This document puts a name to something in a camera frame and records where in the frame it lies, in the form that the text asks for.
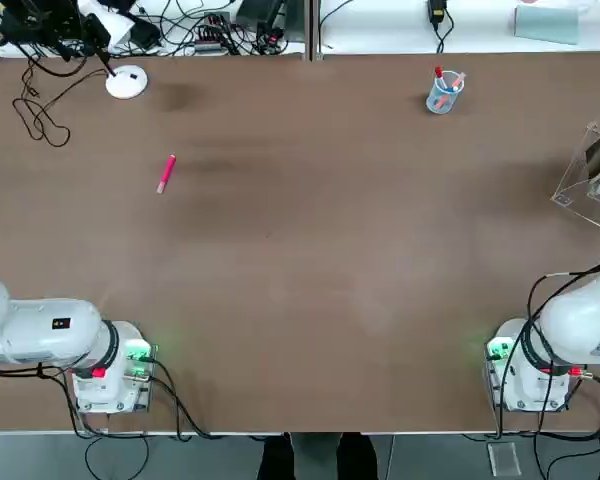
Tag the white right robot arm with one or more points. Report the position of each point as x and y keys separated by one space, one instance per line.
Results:
x=575 y=325

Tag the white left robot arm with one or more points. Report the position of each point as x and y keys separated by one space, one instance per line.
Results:
x=45 y=335

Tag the clear acrylic storage rack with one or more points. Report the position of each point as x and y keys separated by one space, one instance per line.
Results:
x=575 y=180

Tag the white desk lamp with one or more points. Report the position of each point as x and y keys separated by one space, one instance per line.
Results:
x=126 y=82

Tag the black multi-port power strip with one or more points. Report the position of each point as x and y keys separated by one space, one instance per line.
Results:
x=211 y=32

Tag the pink marker pen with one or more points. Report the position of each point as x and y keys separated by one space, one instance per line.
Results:
x=166 y=174

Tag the red circuit board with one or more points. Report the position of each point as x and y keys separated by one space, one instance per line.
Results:
x=272 y=40

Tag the black power adapter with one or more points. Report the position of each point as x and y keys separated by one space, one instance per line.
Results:
x=437 y=11

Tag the red marker pen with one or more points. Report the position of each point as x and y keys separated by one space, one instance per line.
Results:
x=438 y=75

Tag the clear plastic pen cup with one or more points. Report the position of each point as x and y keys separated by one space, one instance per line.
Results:
x=437 y=102

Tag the orange pen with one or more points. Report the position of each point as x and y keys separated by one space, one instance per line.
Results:
x=447 y=97

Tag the blue pen white cap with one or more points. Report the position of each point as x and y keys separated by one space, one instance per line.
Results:
x=452 y=87

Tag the teal sheet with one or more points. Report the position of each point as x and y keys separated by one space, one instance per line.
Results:
x=545 y=25

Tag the person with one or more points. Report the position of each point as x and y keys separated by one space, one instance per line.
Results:
x=320 y=457

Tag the clear floor plate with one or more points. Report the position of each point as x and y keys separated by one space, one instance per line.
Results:
x=503 y=459

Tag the aluminium frame post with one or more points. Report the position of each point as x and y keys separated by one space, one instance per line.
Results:
x=312 y=30

